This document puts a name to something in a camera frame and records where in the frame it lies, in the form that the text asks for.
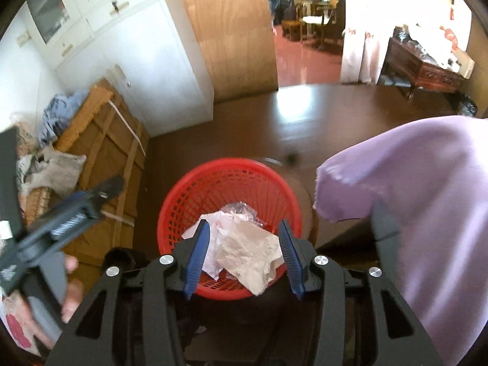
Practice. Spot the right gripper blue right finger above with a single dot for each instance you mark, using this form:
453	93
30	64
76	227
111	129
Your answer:
293	258

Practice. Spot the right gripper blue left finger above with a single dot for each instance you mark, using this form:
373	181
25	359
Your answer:
196	249

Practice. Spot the white paper bag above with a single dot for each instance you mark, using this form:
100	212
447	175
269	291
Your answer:
249	253

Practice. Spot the red plastic trash basket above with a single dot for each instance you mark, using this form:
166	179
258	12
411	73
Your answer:
201	194

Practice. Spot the person's left hand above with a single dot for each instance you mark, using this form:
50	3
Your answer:
74	294

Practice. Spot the wooden crate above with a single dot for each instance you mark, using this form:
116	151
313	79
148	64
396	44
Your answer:
114	142

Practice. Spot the blue cloth on crate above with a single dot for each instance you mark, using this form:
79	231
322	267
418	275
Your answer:
58	114

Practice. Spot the floral pink tablecloth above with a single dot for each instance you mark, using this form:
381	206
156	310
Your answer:
431	176

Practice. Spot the floral red white curtain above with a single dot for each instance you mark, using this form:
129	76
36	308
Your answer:
364	54

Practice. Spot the dark wooden side table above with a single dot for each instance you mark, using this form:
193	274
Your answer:
409	71

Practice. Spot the white cabinet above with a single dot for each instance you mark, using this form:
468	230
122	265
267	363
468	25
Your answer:
146	49

